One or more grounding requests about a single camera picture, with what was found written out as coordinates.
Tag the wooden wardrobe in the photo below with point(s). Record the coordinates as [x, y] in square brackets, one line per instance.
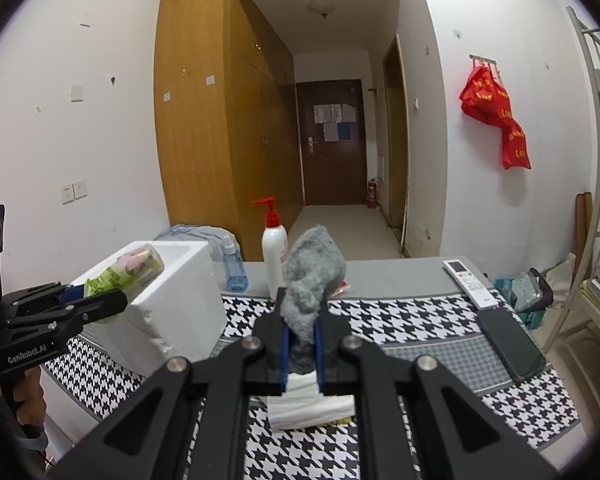
[226, 118]

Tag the green tissue pack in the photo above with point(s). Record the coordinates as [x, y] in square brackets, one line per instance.
[131, 273]

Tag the person's left hand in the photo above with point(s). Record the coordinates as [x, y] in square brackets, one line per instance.
[29, 396]

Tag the red cloth bags on hook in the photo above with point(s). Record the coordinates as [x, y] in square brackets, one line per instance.
[485, 99]

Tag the small blue spray bottle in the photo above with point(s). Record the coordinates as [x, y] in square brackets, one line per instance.
[235, 275]

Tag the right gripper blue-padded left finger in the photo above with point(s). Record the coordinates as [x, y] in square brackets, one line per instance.
[188, 419]

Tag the white pump bottle red top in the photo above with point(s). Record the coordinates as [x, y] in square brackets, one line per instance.
[274, 244]

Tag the white wall socket pair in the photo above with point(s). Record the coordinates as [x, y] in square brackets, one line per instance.
[71, 192]

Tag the ceiling lamp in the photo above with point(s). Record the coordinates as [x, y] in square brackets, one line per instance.
[322, 7]

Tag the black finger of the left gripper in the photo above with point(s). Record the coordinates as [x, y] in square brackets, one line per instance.
[80, 309]

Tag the white remote control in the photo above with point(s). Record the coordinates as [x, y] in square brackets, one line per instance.
[479, 295]

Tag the wooden side door frame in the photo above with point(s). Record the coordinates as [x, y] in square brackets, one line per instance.
[397, 129]

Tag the black clip clear container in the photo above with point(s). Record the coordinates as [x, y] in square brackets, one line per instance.
[528, 294]

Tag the white towel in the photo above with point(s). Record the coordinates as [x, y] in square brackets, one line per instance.
[302, 405]

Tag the grey fuzzy cloth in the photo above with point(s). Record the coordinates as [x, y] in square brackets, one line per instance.
[314, 270]

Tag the white wall switch plate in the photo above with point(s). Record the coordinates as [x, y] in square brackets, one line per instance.
[76, 94]

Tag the red fire extinguisher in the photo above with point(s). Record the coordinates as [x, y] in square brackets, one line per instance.
[372, 194]

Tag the black smartphone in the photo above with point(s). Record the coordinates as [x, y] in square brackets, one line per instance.
[512, 344]

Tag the papers on door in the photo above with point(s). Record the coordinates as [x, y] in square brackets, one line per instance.
[336, 121]

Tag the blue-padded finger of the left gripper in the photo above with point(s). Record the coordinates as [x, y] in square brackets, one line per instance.
[42, 297]

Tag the dark brown entrance door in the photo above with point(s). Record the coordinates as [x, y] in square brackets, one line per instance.
[334, 173]

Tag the white styrofoam box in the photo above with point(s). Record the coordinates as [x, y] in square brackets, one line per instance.
[180, 313]

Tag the houndstooth table runner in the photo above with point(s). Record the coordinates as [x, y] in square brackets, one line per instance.
[306, 454]

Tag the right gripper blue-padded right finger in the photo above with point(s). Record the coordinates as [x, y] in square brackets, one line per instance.
[415, 419]

